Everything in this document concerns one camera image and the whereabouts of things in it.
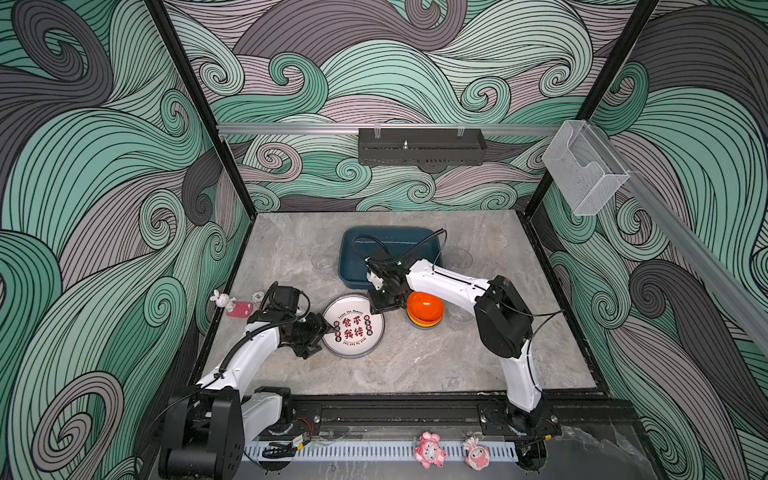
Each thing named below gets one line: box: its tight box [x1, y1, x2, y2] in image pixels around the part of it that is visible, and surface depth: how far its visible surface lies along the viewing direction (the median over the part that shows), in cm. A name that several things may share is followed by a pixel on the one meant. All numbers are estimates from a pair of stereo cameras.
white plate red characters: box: [322, 294, 385, 359], surface depth 88 cm
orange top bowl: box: [407, 291, 445, 324], surface depth 87 cm
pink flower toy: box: [415, 431, 447, 470], surface depth 68 cm
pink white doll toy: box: [462, 436, 490, 471], surface depth 67 cm
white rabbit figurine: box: [210, 289, 236, 312], surface depth 89 cm
